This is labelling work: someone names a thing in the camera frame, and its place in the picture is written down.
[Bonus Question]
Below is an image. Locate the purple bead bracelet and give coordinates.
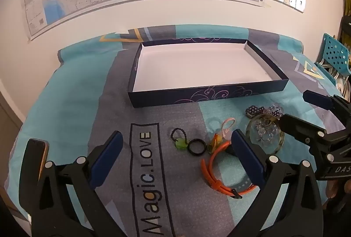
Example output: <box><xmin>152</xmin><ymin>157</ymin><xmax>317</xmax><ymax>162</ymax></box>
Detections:
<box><xmin>245</xmin><ymin>105</ymin><xmax>265</xmax><ymax>118</ymax></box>

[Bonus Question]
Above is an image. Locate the person's right hand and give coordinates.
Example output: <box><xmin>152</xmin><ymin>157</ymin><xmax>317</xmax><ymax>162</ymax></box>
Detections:
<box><xmin>326</xmin><ymin>179</ymin><xmax>351</xmax><ymax>199</ymax></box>

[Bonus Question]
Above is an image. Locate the dark blue shallow box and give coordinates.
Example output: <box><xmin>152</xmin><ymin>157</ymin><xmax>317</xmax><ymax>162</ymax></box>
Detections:
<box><xmin>127</xmin><ymin>39</ymin><xmax>289</xmax><ymax>108</ymax></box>

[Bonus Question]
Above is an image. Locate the clear crystal bead bracelet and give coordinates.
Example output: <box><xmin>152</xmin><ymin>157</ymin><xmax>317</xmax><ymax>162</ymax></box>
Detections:
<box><xmin>252</xmin><ymin>103</ymin><xmax>284</xmax><ymax>143</ymax></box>

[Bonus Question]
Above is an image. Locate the blue perforated chair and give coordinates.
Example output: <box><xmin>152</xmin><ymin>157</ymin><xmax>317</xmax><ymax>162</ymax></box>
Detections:
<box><xmin>314</xmin><ymin>32</ymin><xmax>351</xmax><ymax>84</ymax></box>

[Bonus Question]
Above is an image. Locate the amber bangle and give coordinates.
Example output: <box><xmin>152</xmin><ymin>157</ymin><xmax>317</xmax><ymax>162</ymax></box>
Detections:
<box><xmin>246</xmin><ymin>113</ymin><xmax>285</xmax><ymax>154</ymax></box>

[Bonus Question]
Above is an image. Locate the black ring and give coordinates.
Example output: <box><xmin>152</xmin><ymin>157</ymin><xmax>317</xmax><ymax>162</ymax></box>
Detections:
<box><xmin>188</xmin><ymin>139</ymin><xmax>207</xmax><ymax>156</ymax></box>

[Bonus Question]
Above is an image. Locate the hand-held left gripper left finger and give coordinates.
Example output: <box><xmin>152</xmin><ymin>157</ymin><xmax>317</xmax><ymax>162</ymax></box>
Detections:
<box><xmin>20</xmin><ymin>131</ymin><xmax>129</xmax><ymax>237</ymax></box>

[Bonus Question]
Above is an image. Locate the green bead black cord bracelet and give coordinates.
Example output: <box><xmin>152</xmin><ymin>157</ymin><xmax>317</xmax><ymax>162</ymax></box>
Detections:
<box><xmin>170</xmin><ymin>128</ymin><xmax>190</xmax><ymax>150</ymax></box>

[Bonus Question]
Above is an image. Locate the teal grey printed tablecloth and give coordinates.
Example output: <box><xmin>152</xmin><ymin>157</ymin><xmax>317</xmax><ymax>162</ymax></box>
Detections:
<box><xmin>9</xmin><ymin>24</ymin><xmax>351</xmax><ymax>237</ymax></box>

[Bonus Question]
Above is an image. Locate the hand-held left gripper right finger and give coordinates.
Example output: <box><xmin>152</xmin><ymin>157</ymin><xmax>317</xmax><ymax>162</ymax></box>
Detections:
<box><xmin>227</xmin><ymin>129</ymin><xmax>330</xmax><ymax>237</ymax></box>

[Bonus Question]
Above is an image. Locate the orange smart watch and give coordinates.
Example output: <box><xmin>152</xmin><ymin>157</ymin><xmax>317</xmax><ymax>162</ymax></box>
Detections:
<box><xmin>201</xmin><ymin>141</ymin><xmax>260</xmax><ymax>200</ymax></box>

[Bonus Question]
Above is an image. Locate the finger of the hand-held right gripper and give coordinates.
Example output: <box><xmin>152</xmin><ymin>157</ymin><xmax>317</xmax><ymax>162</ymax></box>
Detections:
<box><xmin>302</xmin><ymin>90</ymin><xmax>351</xmax><ymax>117</ymax></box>
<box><xmin>278</xmin><ymin>113</ymin><xmax>327</xmax><ymax>146</ymax></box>

